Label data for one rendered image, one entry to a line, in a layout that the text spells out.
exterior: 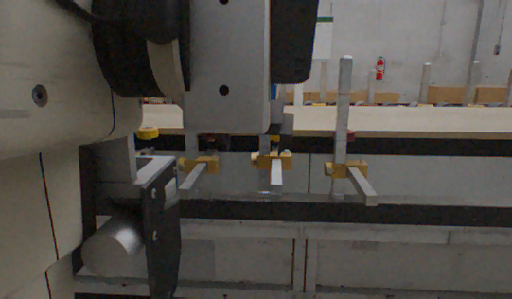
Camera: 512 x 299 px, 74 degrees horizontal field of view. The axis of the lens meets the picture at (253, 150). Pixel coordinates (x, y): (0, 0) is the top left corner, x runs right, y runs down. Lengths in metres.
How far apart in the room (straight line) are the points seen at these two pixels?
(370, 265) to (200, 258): 0.76
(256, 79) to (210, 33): 0.04
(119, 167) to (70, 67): 0.16
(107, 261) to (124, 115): 0.14
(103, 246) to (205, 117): 0.18
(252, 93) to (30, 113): 0.11
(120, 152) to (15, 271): 0.13
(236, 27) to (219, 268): 1.50
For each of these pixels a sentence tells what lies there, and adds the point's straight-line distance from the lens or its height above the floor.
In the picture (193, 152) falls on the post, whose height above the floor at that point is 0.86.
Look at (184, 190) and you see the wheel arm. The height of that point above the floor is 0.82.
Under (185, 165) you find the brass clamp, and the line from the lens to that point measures 1.18.
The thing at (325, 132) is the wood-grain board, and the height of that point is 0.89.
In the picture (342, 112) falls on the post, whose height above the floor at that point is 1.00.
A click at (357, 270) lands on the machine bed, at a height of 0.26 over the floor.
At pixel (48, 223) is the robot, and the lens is 0.30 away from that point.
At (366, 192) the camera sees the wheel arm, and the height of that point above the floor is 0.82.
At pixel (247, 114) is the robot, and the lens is 0.20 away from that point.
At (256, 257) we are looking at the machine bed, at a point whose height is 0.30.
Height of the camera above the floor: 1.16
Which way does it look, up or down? 15 degrees down
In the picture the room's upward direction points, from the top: straight up
